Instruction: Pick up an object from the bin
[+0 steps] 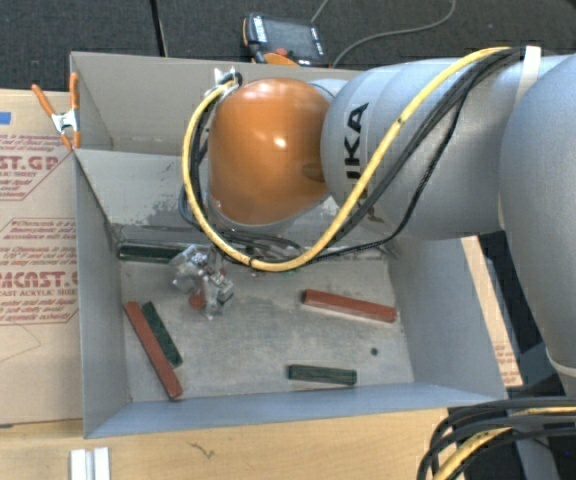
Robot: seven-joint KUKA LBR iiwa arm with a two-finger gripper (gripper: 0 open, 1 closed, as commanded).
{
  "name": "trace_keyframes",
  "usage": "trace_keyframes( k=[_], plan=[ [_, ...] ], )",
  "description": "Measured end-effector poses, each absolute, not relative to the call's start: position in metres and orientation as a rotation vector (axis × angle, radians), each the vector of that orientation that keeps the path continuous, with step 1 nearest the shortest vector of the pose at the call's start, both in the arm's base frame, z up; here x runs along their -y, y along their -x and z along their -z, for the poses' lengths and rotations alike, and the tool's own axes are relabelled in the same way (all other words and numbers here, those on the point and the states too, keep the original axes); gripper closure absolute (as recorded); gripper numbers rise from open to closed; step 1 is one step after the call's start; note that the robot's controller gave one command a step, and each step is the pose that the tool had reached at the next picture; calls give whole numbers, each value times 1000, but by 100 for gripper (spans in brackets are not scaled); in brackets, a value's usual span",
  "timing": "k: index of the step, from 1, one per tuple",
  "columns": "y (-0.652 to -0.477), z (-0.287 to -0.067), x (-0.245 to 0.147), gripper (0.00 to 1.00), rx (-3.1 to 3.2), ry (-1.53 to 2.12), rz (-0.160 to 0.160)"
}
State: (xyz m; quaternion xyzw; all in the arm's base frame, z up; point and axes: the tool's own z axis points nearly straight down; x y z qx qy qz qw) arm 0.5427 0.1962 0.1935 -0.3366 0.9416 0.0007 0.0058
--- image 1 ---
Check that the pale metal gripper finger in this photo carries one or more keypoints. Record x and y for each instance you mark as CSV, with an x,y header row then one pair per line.
x,y
210,302
225,292

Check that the red-brown flat block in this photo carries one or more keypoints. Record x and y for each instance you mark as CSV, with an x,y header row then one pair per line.
x,y
350,306
197,300
154,350

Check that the dark green flat block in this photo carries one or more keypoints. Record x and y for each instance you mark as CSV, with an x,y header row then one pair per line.
x,y
163,335
145,253
322,374

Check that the grey metal bin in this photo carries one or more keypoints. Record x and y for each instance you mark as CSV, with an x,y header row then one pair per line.
x,y
268,408

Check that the brown cardboard board, red print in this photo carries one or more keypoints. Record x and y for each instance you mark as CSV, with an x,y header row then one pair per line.
x,y
23,248

